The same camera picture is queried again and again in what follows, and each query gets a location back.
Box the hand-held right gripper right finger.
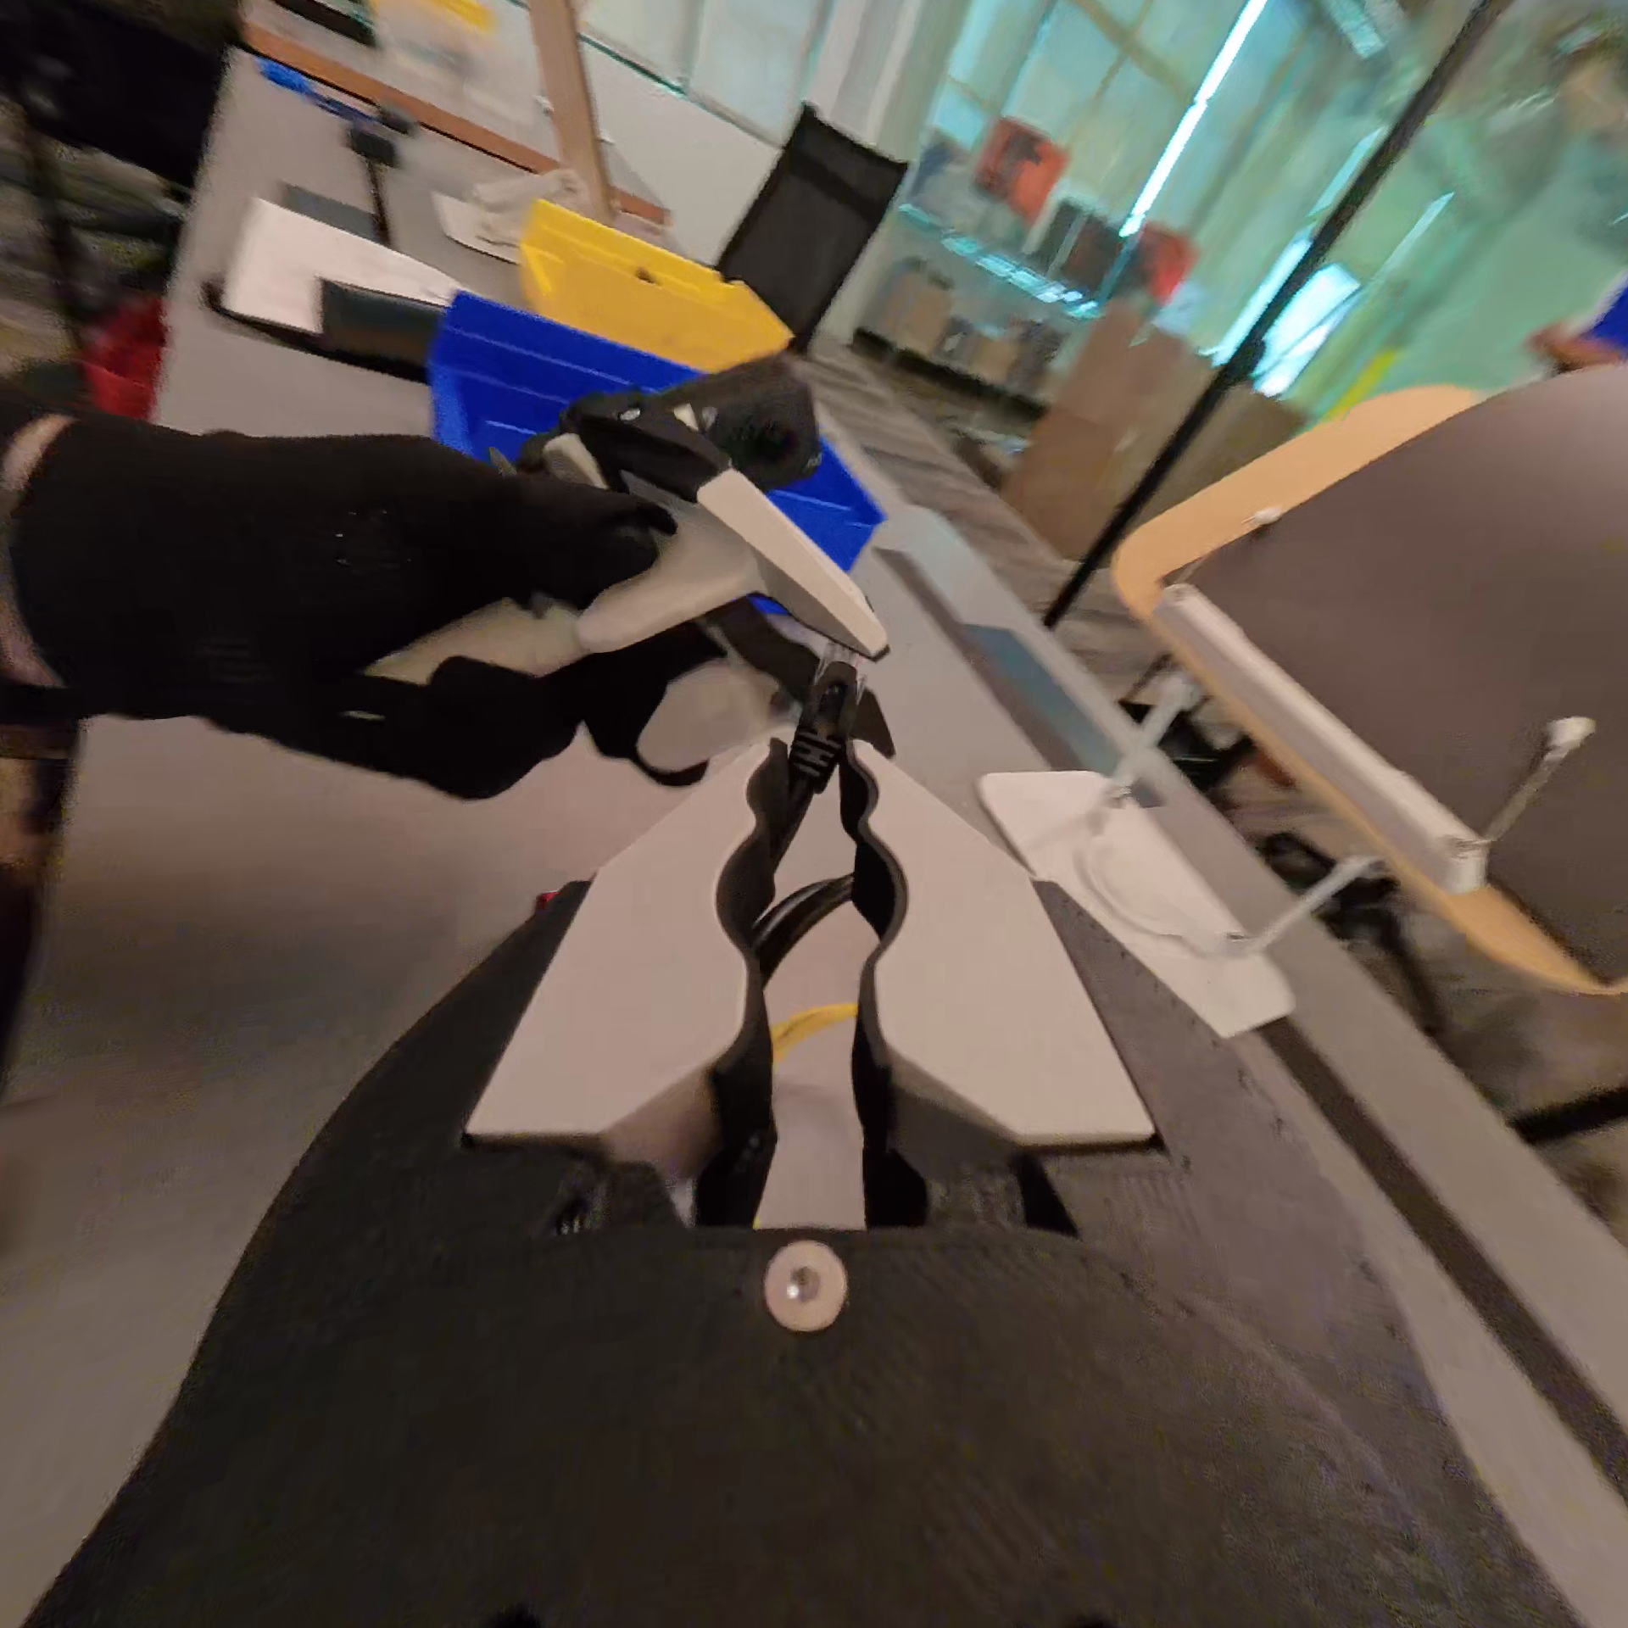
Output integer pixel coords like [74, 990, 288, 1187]
[840, 741, 1156, 1228]

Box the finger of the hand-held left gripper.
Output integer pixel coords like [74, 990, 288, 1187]
[717, 600, 896, 754]
[693, 460, 892, 663]

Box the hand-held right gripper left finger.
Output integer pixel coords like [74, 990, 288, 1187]
[464, 737, 788, 1228]

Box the black ethernet cable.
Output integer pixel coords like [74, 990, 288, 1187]
[747, 641, 871, 973]

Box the person's left hand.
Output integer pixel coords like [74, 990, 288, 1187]
[5, 412, 682, 801]

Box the yellow plastic bin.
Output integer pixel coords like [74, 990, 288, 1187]
[518, 197, 795, 373]

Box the blue plastic bin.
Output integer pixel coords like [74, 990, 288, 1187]
[427, 291, 884, 611]

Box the black office chair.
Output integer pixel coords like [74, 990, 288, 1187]
[715, 104, 911, 351]

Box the dark tablet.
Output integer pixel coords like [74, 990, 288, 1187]
[318, 280, 444, 368]

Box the tilted board on stand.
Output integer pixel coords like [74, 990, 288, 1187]
[470, 0, 669, 262]

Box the cardboard box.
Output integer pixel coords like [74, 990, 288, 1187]
[1005, 299, 1305, 561]

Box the storage shelf rack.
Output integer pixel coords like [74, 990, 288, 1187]
[877, 115, 1202, 382]

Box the white paper sheet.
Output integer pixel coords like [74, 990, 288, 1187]
[223, 197, 459, 338]

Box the wooden side table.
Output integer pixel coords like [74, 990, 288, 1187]
[234, 0, 669, 228]

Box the red container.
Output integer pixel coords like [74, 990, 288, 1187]
[82, 299, 167, 421]

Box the wood-rimmed dark board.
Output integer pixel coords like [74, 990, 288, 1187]
[1113, 366, 1628, 996]

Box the yellow ethernet cable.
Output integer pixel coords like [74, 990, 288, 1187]
[769, 1001, 862, 1059]

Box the dark table cable cover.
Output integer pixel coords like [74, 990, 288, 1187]
[890, 546, 1152, 815]

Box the black partition post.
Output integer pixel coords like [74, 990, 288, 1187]
[1042, 0, 1496, 628]

